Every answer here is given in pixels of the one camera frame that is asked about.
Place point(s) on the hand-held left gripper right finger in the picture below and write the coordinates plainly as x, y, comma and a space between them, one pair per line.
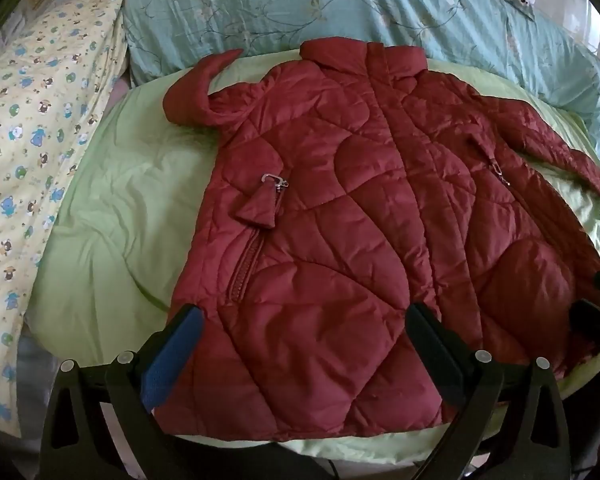
432, 342

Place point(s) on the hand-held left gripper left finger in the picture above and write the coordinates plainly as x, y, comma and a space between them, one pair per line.
176, 352

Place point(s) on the red quilted jacket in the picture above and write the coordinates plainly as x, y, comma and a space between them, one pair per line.
360, 240

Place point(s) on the light green blanket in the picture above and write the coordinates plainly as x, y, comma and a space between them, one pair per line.
110, 240

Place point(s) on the yellow animal print blanket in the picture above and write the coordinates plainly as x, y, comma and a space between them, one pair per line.
30, 125

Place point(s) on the light blue floral pillow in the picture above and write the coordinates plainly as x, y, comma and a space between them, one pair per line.
330, 5

